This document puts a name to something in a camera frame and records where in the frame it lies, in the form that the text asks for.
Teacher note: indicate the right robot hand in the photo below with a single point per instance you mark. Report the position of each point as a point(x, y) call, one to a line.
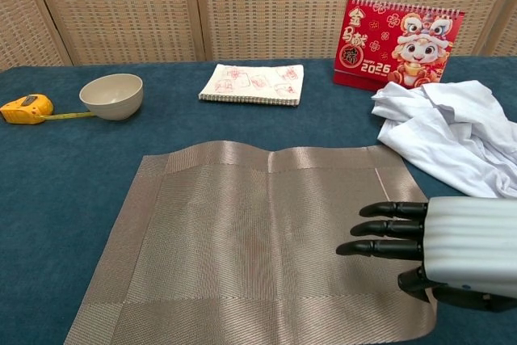
point(464, 240)

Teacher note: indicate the brown woven placemat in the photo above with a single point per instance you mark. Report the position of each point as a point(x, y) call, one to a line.
point(242, 240)

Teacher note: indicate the white round bowl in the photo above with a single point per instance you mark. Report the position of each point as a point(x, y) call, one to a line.
point(113, 98)

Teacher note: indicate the crumpled white cloth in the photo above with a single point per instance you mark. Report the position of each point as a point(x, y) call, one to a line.
point(444, 139)

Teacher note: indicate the red desk calendar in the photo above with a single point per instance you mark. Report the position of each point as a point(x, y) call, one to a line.
point(363, 46)

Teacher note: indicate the spiral notebook with red drawings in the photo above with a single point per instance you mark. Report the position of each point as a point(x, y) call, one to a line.
point(250, 84)

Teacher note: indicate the teal fabric table cover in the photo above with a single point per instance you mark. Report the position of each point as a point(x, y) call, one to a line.
point(60, 199)

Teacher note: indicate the woven bamboo folding screen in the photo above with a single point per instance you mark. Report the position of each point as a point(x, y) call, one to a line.
point(121, 9)

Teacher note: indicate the yellow tape measure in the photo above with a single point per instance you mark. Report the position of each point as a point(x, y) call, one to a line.
point(24, 108)

